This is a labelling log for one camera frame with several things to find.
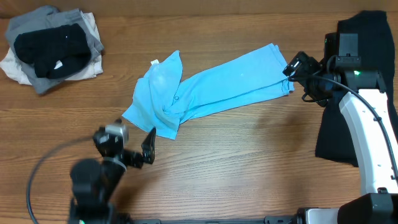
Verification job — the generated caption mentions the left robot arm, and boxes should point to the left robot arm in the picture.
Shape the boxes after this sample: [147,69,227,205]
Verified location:
[68,123,156,224]

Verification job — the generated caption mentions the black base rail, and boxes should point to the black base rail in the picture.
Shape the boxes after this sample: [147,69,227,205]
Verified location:
[131,215,296,224]

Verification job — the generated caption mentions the black garment at right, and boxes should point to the black garment at right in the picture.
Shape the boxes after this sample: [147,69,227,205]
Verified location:
[315,11,397,167]

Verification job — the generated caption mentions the white folded garment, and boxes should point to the white folded garment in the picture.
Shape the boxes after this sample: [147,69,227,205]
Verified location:
[1,12,103,85]

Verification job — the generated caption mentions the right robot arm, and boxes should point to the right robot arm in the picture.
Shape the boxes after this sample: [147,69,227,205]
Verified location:
[283,32,397,223]

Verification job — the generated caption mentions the light blue t-shirt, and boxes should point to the light blue t-shirt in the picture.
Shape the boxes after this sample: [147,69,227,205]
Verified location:
[123,44,294,139]

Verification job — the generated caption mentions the grey folded garment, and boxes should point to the grey folded garment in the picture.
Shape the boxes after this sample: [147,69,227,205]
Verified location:
[6,6,104,95]

